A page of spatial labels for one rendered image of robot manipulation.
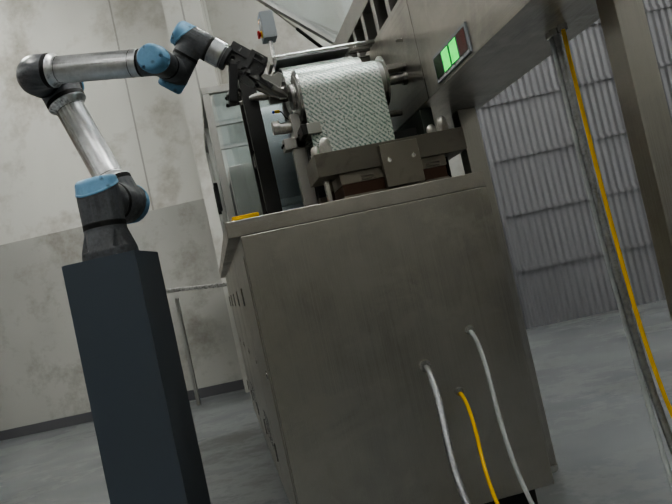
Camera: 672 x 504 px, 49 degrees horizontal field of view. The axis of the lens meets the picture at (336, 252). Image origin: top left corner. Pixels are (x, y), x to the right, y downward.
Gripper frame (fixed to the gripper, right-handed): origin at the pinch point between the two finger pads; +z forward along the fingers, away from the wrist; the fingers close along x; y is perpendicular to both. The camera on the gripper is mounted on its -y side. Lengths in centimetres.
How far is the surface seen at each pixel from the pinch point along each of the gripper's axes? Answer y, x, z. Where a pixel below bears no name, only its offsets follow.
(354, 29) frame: 49, 46, 9
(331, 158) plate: -16.0, -27.7, 19.5
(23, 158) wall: -24, 442, -190
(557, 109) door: 200, 337, 177
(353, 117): 2.4, -8.1, 20.6
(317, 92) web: 3.7, -8.1, 8.4
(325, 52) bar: 26.4, 21.7, 4.1
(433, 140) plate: 1.0, -27.7, 40.8
